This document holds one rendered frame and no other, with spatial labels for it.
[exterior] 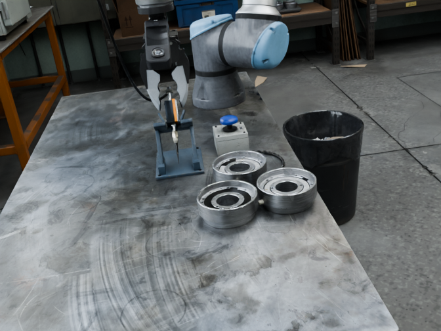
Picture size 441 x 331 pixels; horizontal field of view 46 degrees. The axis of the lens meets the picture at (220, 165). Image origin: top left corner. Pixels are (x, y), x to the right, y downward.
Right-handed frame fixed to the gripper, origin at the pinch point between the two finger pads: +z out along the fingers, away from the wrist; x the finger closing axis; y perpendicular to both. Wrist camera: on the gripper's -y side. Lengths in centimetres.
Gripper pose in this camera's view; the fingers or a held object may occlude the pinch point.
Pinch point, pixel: (170, 104)
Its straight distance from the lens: 110.9
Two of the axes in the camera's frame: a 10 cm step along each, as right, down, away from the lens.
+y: -0.9, -4.3, 9.0
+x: -9.9, 1.4, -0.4
